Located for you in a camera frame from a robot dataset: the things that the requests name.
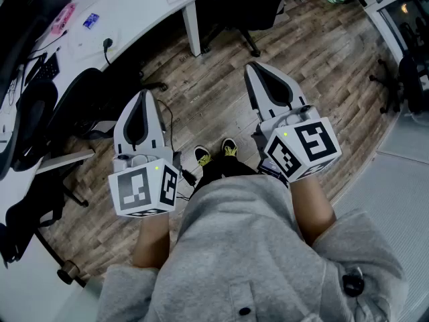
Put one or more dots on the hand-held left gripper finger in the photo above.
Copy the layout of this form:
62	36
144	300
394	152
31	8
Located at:
120	133
157	126

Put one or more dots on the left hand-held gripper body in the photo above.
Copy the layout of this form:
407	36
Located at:
134	193

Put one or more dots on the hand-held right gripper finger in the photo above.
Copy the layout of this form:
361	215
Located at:
254	94
296	94

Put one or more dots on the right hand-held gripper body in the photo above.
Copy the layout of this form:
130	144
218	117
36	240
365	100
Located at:
301	146

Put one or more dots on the person's right forearm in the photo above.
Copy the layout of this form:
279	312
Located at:
313	210

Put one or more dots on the person's left forearm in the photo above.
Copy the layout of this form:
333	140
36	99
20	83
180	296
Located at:
151	240

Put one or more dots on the black shoe yellow laces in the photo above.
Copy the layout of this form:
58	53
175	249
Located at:
202	156
230	148

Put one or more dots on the black trousers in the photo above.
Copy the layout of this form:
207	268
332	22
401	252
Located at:
218	169

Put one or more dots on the black power plug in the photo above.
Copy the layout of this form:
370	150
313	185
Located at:
107	44

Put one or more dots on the small black keyboard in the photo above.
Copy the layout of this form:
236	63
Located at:
48	67

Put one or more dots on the brown round desk foot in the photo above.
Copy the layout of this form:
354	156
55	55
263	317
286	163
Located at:
68	272

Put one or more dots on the blue packet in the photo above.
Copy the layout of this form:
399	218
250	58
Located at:
90	20

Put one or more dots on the grey sweatshirt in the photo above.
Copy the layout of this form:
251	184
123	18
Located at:
241	247

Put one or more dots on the pink packet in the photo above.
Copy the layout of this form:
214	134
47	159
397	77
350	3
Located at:
63	18

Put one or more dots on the black clip-on device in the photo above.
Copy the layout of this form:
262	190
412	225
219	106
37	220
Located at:
352	283

